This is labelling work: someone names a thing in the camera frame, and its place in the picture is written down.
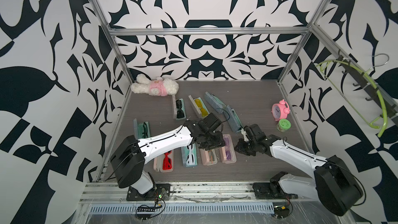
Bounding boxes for pink alarm clock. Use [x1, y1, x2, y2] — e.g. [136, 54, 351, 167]
[271, 100, 290, 121]

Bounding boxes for white sunglasses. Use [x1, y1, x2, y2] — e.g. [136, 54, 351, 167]
[186, 144, 196, 167]

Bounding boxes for mint case with white sunglasses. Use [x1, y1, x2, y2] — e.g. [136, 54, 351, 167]
[181, 144, 198, 168]

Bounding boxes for yellow glasses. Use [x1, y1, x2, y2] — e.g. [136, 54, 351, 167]
[194, 97, 209, 117]

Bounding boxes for green clothes hanger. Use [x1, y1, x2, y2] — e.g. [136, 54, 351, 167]
[316, 56, 388, 138]

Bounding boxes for white plush toy pink outfit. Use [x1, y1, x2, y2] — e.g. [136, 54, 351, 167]
[131, 74, 179, 96]

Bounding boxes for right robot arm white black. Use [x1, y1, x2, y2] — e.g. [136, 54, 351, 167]
[235, 125, 366, 216]

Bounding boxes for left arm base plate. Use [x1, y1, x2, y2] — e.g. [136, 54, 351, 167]
[126, 184, 171, 202]

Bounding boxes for black wall hook rail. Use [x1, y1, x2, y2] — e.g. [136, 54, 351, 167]
[335, 49, 398, 121]

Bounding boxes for grey case far open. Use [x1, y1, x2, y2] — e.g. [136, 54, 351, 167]
[204, 92, 226, 114]

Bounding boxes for white slotted cable duct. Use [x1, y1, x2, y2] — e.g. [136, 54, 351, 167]
[90, 202, 274, 215]

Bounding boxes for green lidded jar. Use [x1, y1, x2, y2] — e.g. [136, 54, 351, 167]
[276, 119, 292, 132]

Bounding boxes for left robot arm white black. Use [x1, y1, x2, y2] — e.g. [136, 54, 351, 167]
[107, 116, 225, 195]

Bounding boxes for red sunglasses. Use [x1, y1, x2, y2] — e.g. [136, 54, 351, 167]
[162, 151, 173, 171]

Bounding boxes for grey-green case far left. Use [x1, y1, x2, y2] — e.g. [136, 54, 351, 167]
[133, 119, 151, 139]

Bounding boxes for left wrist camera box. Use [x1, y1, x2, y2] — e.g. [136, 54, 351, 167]
[203, 113, 222, 132]

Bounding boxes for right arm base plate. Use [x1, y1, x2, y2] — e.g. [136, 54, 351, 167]
[252, 172, 292, 199]

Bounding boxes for grey case with black sunglasses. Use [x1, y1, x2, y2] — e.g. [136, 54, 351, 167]
[172, 95, 187, 120]

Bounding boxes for aluminium front rail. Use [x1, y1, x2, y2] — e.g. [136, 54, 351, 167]
[78, 181, 310, 204]

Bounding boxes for pink case with red glasses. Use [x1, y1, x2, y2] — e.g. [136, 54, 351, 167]
[153, 150, 174, 173]

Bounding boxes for purple glasses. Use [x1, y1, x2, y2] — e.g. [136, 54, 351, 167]
[224, 136, 233, 161]

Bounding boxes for beige case with yellow glasses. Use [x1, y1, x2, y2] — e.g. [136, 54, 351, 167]
[188, 95, 209, 119]

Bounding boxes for black sunglasses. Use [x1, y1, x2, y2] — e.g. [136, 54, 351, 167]
[176, 99, 185, 119]

